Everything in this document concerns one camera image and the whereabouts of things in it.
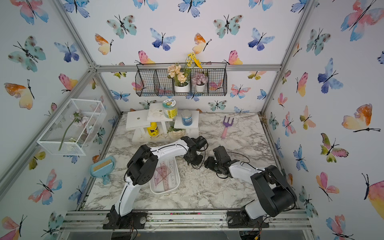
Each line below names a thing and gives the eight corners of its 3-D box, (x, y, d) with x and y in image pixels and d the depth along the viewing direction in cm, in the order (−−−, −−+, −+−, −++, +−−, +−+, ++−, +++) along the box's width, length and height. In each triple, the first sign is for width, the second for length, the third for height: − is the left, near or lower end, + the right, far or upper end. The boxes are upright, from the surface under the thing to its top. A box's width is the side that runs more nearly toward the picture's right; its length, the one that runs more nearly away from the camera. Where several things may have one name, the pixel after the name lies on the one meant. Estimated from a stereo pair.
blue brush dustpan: (85, 184, 87) (82, 182, 85) (97, 158, 98) (95, 156, 96) (108, 184, 87) (105, 182, 85) (118, 158, 98) (116, 156, 96)
